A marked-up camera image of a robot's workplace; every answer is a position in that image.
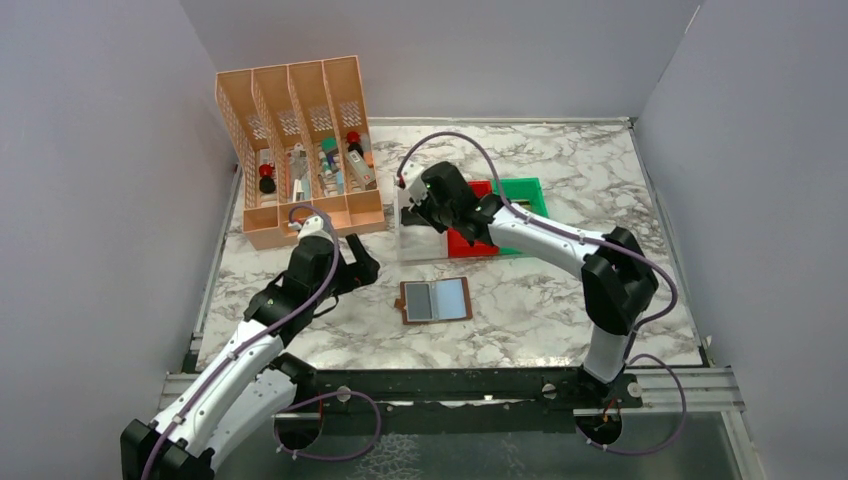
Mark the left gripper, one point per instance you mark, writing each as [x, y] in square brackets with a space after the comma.
[360, 273]

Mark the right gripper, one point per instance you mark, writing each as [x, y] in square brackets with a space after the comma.
[422, 210]

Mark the red plastic bin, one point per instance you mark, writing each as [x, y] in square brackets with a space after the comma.
[457, 246]

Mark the white plastic bin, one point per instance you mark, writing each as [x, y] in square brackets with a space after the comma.
[416, 243]

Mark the brown leather card holder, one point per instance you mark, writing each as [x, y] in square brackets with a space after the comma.
[435, 301]

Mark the green plastic bin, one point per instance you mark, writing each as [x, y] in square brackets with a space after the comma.
[527, 192]

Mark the orange desk organizer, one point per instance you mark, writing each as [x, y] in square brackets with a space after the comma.
[302, 118]

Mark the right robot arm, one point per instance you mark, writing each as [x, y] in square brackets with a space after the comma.
[617, 284]

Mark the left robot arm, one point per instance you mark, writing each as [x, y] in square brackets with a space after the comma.
[225, 384]

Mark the black card in white bin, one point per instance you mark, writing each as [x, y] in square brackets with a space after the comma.
[409, 218]

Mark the red black stamp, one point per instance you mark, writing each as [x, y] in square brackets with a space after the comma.
[267, 184]

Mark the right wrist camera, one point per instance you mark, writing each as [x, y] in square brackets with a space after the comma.
[411, 180]

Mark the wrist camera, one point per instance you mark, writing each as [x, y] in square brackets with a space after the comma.
[316, 227]
[411, 180]

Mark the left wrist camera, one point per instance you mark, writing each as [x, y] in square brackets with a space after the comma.
[316, 227]

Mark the black mounting rail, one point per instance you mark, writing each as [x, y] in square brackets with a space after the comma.
[455, 401]

